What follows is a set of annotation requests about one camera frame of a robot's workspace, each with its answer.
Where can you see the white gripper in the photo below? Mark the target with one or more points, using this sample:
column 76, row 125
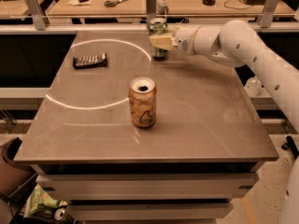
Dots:
column 185, row 41

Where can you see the green soda can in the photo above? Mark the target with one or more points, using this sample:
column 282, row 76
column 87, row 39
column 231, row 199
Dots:
column 158, row 26

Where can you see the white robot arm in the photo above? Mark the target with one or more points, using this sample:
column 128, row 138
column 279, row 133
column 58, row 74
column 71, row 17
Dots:
column 234, row 44

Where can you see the orange soda can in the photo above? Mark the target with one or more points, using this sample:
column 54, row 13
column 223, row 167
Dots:
column 142, row 102

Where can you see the white power strip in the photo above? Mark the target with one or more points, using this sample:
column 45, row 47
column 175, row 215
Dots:
column 161, row 7

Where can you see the scissors on back desk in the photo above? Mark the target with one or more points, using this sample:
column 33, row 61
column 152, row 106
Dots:
column 113, row 3

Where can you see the clear sanitizer bottle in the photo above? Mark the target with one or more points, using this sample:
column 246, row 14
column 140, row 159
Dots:
column 253, row 86

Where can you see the black chair leg caster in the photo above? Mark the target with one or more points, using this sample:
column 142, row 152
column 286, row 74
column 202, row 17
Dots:
column 289, row 144

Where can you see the grey drawer cabinet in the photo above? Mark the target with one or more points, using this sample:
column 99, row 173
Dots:
column 148, row 197

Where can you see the brown trash bin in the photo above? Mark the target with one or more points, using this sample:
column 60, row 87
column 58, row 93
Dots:
column 15, row 179

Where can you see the green chip bag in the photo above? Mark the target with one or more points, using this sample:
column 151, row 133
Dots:
column 41, row 204

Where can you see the middle metal bracket post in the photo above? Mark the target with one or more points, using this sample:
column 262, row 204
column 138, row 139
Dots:
column 150, row 9

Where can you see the metal bracket post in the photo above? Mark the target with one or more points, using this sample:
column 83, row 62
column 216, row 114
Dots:
column 150, row 9
column 266, row 18
column 39, row 18

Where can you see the right metal bracket post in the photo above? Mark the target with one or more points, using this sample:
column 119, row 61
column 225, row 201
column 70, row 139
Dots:
column 266, row 18

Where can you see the left metal bracket post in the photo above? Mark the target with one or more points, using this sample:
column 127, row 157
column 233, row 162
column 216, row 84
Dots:
column 39, row 18

